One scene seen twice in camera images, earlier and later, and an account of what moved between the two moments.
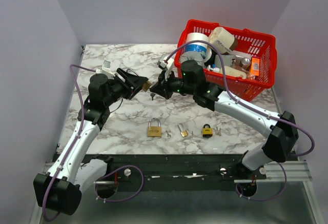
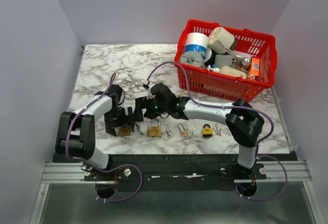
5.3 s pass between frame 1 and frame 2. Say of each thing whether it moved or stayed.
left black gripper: moved
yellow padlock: stayed
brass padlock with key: moved
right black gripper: moved
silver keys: stayed
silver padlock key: stayed
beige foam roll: stayed
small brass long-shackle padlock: stayed
